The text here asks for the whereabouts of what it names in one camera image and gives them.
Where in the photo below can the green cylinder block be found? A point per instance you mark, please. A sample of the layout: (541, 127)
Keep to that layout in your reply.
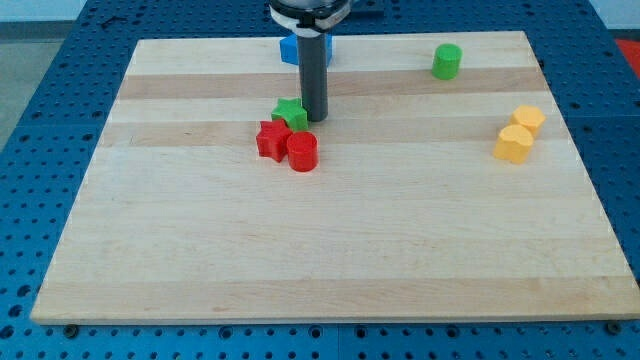
(446, 61)

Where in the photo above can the wooden board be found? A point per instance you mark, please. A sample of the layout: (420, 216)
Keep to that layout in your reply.
(408, 216)

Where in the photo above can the yellow heart block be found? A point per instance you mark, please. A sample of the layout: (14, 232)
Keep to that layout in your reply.
(513, 144)

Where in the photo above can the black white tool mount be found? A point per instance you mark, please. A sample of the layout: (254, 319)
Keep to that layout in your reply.
(309, 18)

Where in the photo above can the red cylinder block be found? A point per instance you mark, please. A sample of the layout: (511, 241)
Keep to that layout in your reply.
(302, 148)

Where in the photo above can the green star block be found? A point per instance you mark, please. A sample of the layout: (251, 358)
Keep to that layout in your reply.
(292, 112)

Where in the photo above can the red star block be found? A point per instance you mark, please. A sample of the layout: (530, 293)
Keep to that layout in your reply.
(272, 138)

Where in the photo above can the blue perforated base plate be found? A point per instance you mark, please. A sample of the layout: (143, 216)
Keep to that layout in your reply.
(49, 150)

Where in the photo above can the blue cube block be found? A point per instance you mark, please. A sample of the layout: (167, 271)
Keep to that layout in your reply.
(289, 50)

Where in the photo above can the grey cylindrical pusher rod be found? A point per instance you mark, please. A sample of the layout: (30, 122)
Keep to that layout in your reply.
(312, 64)

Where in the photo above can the yellow hexagon block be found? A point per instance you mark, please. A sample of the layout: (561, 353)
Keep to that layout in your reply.
(530, 117)

